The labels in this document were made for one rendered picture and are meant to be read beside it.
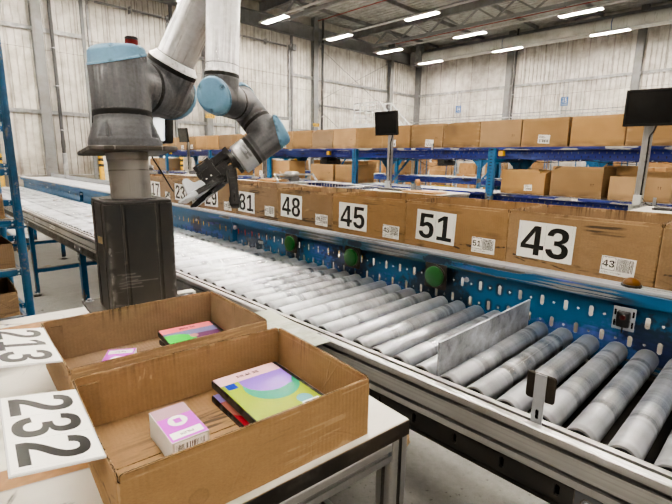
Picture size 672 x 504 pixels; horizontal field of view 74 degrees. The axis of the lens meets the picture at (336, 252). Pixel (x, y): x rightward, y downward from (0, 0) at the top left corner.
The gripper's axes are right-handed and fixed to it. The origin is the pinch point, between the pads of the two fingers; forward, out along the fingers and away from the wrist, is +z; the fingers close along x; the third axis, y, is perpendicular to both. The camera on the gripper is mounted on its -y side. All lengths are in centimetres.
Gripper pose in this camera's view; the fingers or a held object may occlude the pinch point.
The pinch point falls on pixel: (186, 207)
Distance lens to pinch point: 137.7
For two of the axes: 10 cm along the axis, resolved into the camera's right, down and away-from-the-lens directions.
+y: -5.9, -8.0, -0.8
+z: -8.0, 6.0, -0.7
